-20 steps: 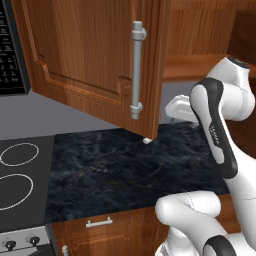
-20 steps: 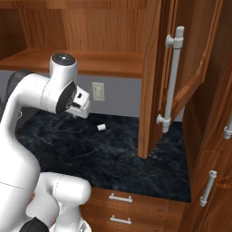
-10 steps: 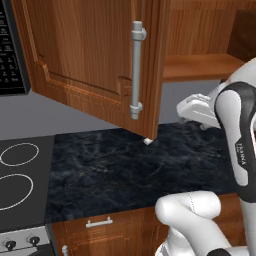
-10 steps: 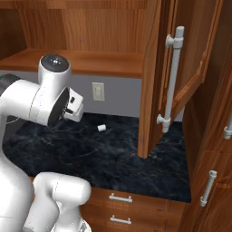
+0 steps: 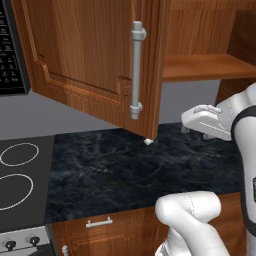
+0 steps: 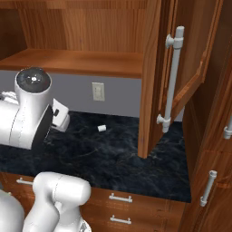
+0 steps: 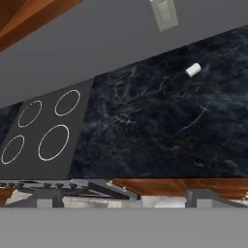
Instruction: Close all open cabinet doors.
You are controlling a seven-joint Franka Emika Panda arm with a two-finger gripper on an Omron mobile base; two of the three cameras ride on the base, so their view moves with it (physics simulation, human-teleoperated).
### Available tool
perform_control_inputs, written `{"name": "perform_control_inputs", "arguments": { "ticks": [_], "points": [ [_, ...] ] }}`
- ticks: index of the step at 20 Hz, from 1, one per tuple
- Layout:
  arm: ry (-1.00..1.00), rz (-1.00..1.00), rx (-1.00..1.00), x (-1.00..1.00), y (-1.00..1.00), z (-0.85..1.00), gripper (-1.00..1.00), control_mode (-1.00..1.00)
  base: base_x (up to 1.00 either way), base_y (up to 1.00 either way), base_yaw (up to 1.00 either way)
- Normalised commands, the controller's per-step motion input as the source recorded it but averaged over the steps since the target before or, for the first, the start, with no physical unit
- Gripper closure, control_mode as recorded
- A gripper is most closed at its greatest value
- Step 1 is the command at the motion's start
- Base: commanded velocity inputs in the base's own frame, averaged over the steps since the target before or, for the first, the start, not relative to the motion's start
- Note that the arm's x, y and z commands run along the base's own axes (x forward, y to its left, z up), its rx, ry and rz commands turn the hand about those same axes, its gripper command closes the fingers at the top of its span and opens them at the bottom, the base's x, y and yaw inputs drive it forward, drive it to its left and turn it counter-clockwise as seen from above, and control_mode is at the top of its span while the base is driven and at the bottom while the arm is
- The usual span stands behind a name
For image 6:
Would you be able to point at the small white cylinder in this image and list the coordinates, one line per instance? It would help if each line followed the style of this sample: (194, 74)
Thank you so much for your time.
(101, 128)

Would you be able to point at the wooden drawer front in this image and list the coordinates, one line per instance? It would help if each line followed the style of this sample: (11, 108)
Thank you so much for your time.
(145, 222)
(12, 184)
(145, 199)

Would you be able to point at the tall wooden cabinet door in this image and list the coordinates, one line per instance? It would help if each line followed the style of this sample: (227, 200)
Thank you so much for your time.
(216, 99)
(211, 214)

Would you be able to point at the wooden wall cabinet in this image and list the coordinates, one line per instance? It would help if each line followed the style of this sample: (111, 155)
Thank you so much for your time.
(81, 60)

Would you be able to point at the open wooden cabinet door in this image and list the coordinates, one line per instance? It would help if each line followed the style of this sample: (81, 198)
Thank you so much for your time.
(149, 90)

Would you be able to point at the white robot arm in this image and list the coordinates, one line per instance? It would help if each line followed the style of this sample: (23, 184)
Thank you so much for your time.
(30, 120)

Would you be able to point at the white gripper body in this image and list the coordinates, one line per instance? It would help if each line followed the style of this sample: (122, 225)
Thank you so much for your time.
(62, 121)

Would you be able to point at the beige wall outlet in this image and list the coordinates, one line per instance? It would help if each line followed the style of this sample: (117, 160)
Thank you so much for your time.
(98, 91)

